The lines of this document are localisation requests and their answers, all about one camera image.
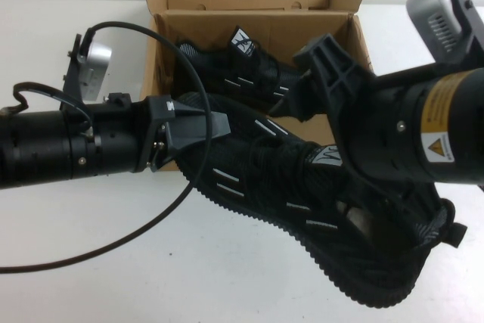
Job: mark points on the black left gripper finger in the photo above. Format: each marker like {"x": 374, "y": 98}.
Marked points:
{"x": 193, "y": 113}
{"x": 189, "y": 135}

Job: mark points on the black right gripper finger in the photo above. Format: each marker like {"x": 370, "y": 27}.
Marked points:
{"x": 304, "y": 88}
{"x": 302, "y": 111}

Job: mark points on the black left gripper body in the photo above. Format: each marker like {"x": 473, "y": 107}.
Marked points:
{"x": 117, "y": 145}

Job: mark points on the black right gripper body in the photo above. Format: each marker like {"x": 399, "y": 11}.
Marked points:
{"x": 374, "y": 126}

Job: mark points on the black knit sneaker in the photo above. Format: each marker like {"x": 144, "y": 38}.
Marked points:
{"x": 211, "y": 62}
{"x": 264, "y": 187}

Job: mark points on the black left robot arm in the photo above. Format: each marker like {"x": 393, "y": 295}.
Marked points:
{"x": 34, "y": 149}

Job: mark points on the brown cardboard shoe box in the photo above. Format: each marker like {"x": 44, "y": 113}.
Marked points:
{"x": 264, "y": 1}

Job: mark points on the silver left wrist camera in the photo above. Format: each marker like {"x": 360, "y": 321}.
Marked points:
{"x": 94, "y": 69}

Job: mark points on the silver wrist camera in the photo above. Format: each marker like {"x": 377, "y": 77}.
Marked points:
{"x": 94, "y": 69}
{"x": 431, "y": 9}

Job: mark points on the black left camera bracket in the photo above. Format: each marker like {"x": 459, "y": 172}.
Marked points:
{"x": 72, "y": 66}

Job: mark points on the black camera bracket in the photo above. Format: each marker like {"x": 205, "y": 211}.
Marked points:
{"x": 72, "y": 66}
{"x": 469, "y": 16}

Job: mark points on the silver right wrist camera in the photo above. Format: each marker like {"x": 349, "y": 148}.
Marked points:
{"x": 431, "y": 9}

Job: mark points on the black right camera bracket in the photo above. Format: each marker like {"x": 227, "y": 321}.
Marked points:
{"x": 469, "y": 16}

